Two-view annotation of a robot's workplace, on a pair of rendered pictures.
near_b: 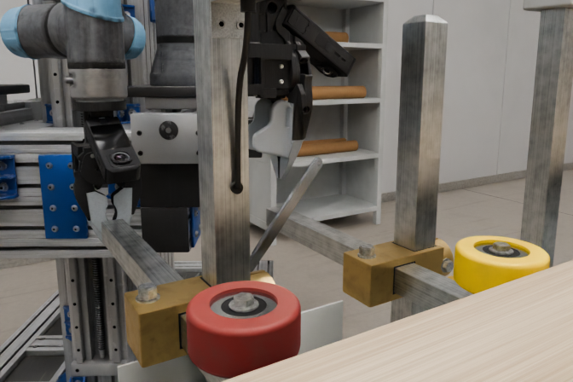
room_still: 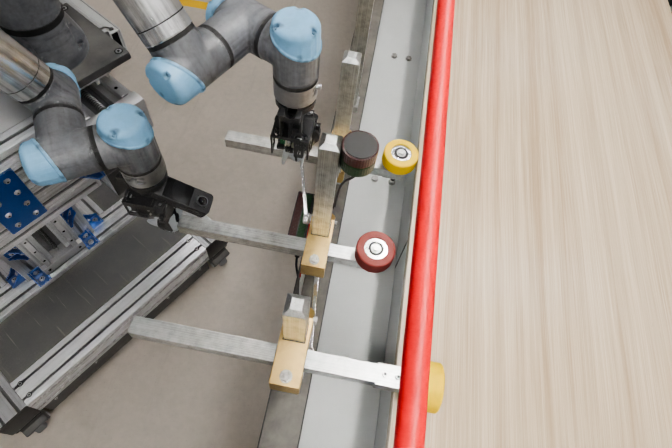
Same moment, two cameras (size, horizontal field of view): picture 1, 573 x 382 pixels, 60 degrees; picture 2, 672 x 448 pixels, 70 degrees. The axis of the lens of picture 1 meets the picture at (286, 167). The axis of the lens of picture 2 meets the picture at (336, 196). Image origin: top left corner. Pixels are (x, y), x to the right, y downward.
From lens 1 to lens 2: 85 cm
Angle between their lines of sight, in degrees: 63
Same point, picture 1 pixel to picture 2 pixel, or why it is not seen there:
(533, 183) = not seen: hidden behind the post
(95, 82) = (159, 173)
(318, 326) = not seen: hidden behind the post
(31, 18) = (78, 164)
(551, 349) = (448, 205)
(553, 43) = not seen: outside the picture
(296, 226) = (262, 148)
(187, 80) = (76, 61)
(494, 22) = not seen: outside the picture
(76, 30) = (139, 158)
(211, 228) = (325, 223)
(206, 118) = (327, 197)
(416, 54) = (351, 77)
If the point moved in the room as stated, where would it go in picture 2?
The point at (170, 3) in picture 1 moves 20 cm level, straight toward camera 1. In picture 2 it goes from (21, 0) to (111, 45)
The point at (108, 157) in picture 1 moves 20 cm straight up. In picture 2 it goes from (197, 206) to (176, 141)
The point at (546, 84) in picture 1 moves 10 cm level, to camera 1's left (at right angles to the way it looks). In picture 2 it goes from (364, 10) to (336, 29)
